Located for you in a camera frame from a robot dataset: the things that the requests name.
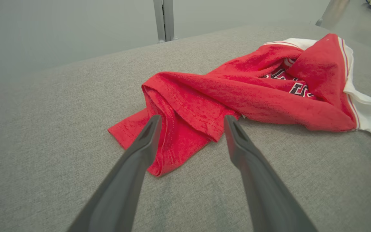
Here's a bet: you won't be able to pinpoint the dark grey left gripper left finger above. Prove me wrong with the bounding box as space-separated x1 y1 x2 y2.
67 115 163 232

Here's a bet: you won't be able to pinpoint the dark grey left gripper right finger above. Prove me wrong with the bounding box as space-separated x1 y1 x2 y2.
224 115 319 232

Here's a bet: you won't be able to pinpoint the red basketball jersey white sleeves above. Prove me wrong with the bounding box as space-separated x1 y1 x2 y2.
108 33 371 177

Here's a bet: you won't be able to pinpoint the grey fabric sofa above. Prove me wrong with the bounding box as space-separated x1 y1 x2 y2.
0 24 371 232

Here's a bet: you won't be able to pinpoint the blurry grey metal leg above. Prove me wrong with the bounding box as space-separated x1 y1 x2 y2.
315 0 351 27

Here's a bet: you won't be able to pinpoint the grey double metal post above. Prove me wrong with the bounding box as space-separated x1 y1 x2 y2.
153 0 175 44

